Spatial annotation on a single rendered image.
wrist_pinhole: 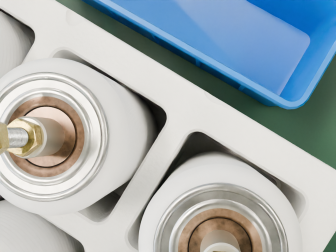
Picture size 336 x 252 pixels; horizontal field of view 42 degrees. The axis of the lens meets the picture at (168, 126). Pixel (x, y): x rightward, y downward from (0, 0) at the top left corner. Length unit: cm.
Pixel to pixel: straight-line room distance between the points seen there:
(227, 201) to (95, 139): 8
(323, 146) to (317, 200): 19
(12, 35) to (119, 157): 15
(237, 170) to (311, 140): 27
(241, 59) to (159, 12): 11
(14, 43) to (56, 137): 13
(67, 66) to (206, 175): 10
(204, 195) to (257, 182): 3
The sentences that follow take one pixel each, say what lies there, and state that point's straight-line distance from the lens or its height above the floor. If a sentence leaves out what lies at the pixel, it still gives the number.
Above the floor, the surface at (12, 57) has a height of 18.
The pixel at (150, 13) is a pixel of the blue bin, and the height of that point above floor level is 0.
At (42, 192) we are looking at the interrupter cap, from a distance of 27.
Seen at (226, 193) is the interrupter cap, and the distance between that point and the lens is 25.
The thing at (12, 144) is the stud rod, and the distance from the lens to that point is 22.
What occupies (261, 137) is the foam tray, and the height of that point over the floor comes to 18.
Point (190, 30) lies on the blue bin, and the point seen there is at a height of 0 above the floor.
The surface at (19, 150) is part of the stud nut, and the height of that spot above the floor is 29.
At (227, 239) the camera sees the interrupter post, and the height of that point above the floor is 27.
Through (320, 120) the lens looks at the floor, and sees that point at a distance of 52.
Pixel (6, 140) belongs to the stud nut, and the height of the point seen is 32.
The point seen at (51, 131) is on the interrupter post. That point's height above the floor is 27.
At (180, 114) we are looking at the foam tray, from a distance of 32.
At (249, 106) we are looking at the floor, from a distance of 51.
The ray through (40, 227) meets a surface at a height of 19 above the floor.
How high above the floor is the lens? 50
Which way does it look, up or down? 85 degrees down
